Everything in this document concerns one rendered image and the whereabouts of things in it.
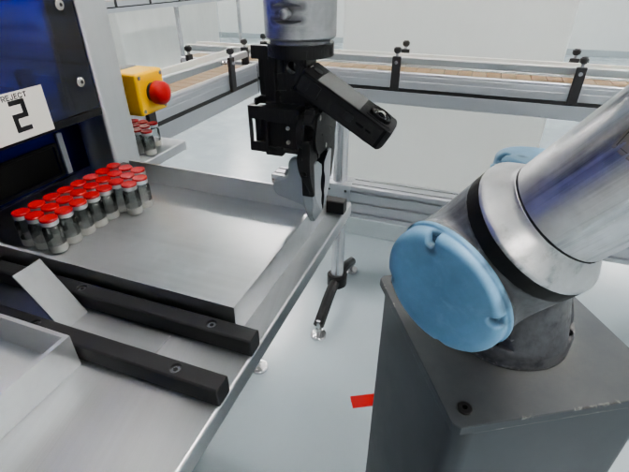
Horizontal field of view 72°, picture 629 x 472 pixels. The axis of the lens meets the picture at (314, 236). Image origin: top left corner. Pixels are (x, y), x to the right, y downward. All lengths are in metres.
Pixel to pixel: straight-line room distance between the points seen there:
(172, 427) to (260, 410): 1.10
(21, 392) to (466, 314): 0.35
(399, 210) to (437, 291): 1.14
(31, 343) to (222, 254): 0.21
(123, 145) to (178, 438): 0.56
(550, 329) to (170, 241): 0.46
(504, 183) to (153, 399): 0.32
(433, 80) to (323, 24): 0.87
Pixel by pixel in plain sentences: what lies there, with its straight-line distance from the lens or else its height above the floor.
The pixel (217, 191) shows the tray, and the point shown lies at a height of 0.89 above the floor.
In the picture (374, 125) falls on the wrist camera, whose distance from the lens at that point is 0.46.
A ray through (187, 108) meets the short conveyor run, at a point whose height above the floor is 0.89.
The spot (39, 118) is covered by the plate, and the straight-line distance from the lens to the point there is 0.71.
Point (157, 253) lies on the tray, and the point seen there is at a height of 0.88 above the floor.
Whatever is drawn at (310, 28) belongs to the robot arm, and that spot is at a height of 1.13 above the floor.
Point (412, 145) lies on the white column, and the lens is 2.02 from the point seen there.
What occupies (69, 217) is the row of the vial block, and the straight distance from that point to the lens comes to 0.62.
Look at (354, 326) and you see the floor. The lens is 1.72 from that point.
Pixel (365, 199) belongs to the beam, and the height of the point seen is 0.51.
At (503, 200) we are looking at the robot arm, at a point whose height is 1.04.
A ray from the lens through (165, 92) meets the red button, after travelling 0.84.
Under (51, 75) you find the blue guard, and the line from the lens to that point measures 0.72.
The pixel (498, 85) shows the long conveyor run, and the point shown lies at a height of 0.92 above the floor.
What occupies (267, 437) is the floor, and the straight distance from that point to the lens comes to 1.42.
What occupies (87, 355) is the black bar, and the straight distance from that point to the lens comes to 0.44.
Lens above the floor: 1.18
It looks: 32 degrees down
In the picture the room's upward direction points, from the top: straight up
